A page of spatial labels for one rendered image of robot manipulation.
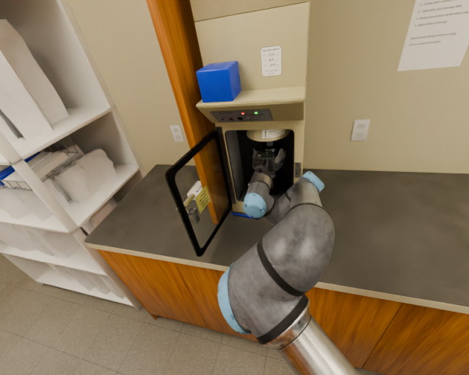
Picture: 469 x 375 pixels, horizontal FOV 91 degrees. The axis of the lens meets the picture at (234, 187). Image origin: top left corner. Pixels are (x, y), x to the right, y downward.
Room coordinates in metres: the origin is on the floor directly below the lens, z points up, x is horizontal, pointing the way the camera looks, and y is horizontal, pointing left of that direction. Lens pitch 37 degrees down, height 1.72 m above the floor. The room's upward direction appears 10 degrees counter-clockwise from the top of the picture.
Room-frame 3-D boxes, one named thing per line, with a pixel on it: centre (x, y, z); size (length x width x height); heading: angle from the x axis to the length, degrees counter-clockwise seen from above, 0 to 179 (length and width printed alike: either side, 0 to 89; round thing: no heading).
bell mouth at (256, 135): (0.86, -0.18, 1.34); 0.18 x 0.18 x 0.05
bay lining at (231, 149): (0.89, -0.17, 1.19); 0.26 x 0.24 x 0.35; 68
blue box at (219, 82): (0.75, -0.02, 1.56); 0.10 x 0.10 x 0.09; 68
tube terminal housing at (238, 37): (0.89, -0.17, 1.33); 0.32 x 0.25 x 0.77; 68
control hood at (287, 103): (0.72, -0.10, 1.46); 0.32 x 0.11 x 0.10; 68
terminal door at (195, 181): (0.69, 0.11, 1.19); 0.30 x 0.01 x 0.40; 149
